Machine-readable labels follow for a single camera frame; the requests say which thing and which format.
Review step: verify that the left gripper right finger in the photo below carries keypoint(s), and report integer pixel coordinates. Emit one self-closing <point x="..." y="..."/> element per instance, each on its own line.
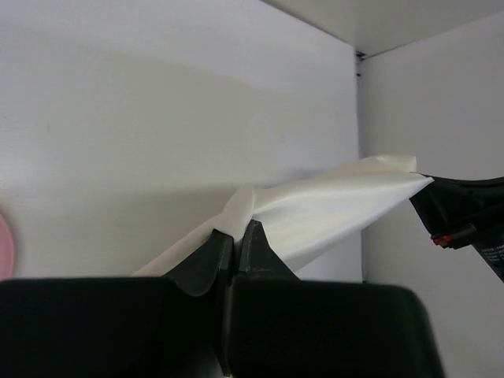
<point x="282" y="326"/>

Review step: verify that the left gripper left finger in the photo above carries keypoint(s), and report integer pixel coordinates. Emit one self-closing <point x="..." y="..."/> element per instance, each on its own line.
<point x="116" y="327"/>

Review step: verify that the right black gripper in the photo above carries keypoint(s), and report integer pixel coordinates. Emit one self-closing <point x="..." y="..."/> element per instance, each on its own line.
<point x="460" y="213"/>

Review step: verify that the cream cloth placemat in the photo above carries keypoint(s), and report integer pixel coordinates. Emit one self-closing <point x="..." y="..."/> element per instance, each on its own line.
<point x="305" y="218"/>

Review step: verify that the pink plate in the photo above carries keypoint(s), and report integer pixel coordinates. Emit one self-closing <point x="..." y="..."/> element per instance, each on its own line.
<point x="7" y="250"/>

